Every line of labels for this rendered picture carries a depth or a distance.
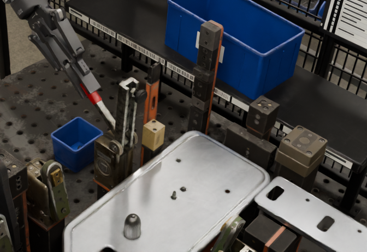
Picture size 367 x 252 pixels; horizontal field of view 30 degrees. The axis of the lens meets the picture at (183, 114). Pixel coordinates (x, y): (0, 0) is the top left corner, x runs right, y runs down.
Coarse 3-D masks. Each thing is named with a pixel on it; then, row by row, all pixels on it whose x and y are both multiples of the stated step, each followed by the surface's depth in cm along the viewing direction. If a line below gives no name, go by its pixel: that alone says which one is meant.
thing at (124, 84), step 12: (120, 84) 129; (132, 84) 130; (120, 96) 130; (132, 96) 129; (144, 96) 129; (120, 108) 132; (132, 108) 134; (120, 120) 134; (132, 120) 136; (120, 132) 136; (132, 132) 138; (132, 144) 141
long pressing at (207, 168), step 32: (160, 160) 145; (192, 160) 146; (224, 160) 147; (128, 192) 137; (160, 192) 138; (192, 192) 139; (224, 192) 140; (256, 192) 141; (96, 224) 130; (160, 224) 132; (192, 224) 132
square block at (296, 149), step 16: (304, 128) 149; (288, 144) 144; (304, 144) 144; (320, 144) 145; (288, 160) 146; (304, 160) 143; (320, 160) 148; (288, 176) 149; (304, 176) 145; (272, 192) 154
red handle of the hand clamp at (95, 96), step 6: (84, 90) 138; (90, 96) 138; (96, 96) 138; (96, 102) 138; (102, 102) 139; (96, 108) 139; (102, 108) 138; (102, 114) 138; (108, 114) 139; (108, 120) 138; (114, 120) 139; (108, 126) 139; (114, 126) 139; (114, 132) 139; (126, 138) 139; (126, 144) 139
